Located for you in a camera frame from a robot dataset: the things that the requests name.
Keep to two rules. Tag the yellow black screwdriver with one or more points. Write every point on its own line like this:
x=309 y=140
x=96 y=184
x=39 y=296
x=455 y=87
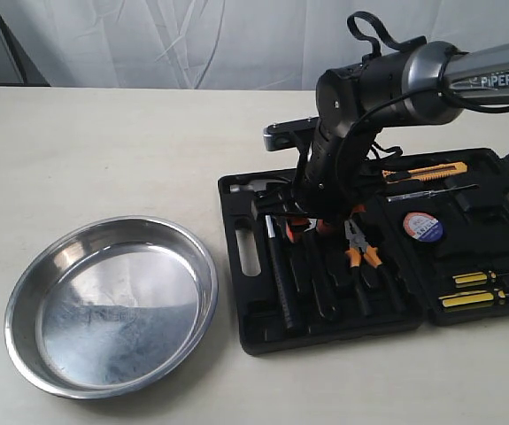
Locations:
x=473 y=297
x=477 y=278

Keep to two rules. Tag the black plastic tool case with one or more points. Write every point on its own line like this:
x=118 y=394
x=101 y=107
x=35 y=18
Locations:
x=476 y=238

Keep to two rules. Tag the white backdrop curtain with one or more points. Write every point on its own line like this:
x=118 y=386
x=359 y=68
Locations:
x=283 y=45

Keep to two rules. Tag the black electrical tape roll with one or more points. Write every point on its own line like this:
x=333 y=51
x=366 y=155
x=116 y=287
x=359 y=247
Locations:
x=423 y=227

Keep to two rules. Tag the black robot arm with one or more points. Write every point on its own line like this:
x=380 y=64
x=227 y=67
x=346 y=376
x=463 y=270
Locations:
x=427 y=84

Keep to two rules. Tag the voltage tester screwdriver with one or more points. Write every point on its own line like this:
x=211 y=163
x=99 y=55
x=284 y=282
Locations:
x=429 y=193

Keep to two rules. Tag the adjustable wrench black handle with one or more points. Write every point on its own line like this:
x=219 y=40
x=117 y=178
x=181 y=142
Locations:
x=325 y=301

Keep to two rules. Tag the upper yellow black screwdriver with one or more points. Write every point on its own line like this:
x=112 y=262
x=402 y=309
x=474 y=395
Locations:
x=477 y=278

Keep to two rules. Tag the orange handled pliers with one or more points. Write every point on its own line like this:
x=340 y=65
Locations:
x=360 y=250

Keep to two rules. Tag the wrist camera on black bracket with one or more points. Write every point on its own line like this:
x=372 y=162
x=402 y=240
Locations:
x=289 y=134

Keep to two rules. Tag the lower yellow black screwdriver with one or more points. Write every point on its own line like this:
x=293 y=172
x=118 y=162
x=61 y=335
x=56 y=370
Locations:
x=473 y=297

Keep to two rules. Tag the round steel tray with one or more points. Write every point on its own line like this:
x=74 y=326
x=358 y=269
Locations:
x=111 y=308

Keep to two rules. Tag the claw hammer black handle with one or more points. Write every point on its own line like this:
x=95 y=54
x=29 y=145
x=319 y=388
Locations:
x=291 y=315

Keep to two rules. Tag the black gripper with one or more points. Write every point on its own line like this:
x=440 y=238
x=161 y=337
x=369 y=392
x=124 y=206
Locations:
x=333 y=180

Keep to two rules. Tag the yellow utility knife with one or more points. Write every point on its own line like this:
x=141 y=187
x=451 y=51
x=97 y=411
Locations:
x=426 y=174

